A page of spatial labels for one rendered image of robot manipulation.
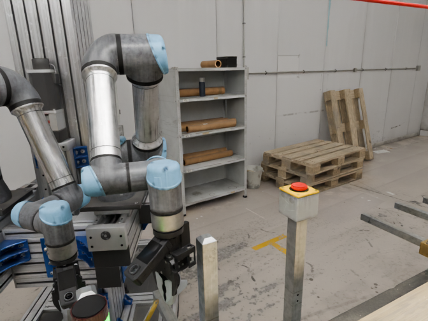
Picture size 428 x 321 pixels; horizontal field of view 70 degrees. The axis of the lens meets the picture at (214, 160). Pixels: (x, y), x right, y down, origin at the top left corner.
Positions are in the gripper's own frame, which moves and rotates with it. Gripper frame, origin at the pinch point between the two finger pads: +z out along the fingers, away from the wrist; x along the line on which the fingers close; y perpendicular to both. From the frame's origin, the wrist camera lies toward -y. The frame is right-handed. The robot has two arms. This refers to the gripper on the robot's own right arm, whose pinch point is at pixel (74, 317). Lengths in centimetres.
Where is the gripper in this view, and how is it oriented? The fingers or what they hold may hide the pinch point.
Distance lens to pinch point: 109.6
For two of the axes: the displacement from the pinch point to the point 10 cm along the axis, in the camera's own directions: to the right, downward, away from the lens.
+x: -8.9, 1.5, -4.4
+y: -4.6, -2.5, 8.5
